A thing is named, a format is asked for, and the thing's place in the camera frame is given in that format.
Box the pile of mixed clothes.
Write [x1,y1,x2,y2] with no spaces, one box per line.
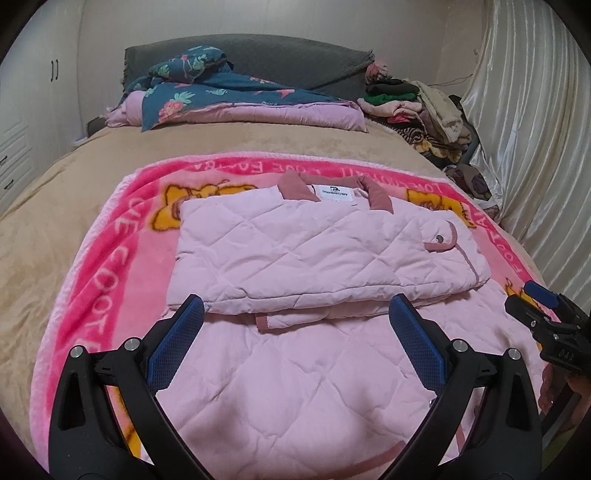
[360,60,502,217]

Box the blue floral quilt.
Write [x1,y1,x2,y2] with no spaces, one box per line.
[105,45,369,134]

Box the white satin curtain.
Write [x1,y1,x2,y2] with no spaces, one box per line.
[459,0,591,296]

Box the person's right hand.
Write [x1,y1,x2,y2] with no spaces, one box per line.
[539,364,587,414]

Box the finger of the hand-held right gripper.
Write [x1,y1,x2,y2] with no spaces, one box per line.
[504,295,555,343]
[522,281,561,309]

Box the grey headboard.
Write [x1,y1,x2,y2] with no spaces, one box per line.
[122,44,376,100]

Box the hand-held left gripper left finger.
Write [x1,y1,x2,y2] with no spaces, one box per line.
[48,295,206,480]

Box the pink printed blanket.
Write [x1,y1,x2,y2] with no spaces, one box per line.
[28,152,568,467]

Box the bed with beige sheet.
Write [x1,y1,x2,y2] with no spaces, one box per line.
[0,115,555,457]

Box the white wardrobe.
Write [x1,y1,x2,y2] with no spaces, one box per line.
[0,9,81,208]

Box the pink quilted jacket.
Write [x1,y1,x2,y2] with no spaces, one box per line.
[99,173,561,480]

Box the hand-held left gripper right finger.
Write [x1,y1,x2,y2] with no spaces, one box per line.
[383,295,541,480]

